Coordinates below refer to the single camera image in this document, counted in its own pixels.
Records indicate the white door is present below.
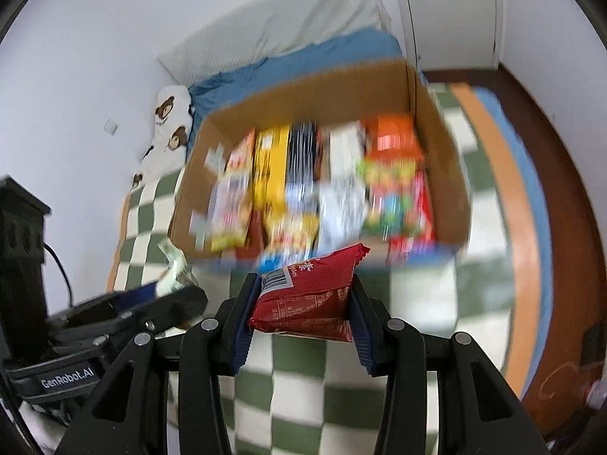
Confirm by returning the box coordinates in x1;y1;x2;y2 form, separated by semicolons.
389;0;503;73

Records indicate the black cable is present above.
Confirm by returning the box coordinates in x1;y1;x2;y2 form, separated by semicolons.
42;244;75;307

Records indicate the large white snack packet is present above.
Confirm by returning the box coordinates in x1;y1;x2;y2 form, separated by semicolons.
320;124;369;253

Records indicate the yellow and red snack packet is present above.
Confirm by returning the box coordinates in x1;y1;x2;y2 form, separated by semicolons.
209;128;257;253

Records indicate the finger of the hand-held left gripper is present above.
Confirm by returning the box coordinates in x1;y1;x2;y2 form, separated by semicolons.
50;281;159;329
95;284;209;350

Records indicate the cardboard box with blue print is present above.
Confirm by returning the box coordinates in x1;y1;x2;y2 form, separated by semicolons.
168;57;472;270

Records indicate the small white snack packet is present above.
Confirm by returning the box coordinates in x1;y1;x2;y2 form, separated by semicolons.
158;238;193;295

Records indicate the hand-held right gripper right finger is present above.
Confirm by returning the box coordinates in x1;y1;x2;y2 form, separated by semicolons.
350;274;551;455

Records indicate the white mattress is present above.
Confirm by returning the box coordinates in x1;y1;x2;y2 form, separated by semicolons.
159;0;392;82

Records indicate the yellow snack box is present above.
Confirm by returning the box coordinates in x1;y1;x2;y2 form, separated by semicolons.
253;126;291;228

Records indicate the black striped snack packet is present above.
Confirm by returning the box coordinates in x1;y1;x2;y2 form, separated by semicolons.
287;122;324;201

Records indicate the green white checkered blanket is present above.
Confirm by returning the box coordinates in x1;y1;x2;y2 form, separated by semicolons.
107;80;557;455

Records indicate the white bear print pillow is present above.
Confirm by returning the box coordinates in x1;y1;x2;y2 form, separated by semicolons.
130;85;195;191

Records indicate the black cabinet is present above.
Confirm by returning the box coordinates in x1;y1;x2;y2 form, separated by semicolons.
0;175;53;367

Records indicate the blue bed sheet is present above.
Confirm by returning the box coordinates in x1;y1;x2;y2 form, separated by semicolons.
187;28;405;120

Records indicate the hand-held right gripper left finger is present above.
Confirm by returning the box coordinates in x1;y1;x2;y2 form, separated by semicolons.
54;272;263;455

